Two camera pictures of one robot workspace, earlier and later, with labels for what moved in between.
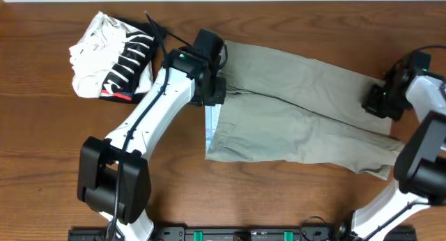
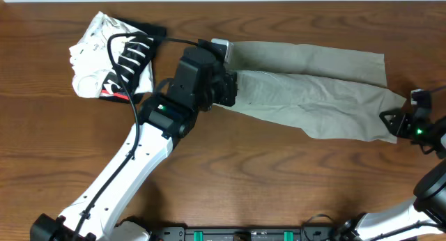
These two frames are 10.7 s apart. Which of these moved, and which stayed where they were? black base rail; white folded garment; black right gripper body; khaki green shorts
Moved: black right gripper body; khaki green shorts
Stayed: black base rail; white folded garment
